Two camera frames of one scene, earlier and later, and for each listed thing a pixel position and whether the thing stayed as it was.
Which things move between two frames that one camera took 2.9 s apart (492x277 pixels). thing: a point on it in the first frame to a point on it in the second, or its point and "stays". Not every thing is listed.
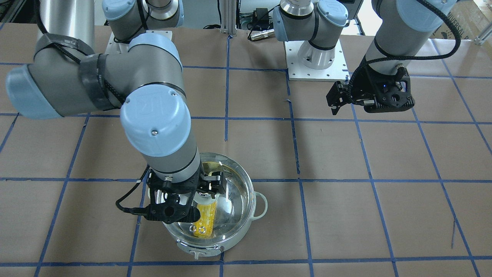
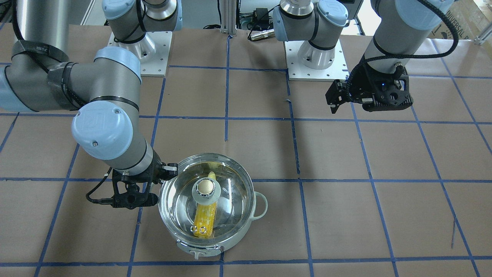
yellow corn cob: [203, 227] stays
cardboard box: [470, 17] stays
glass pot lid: [224, 218] stays
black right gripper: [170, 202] to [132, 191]
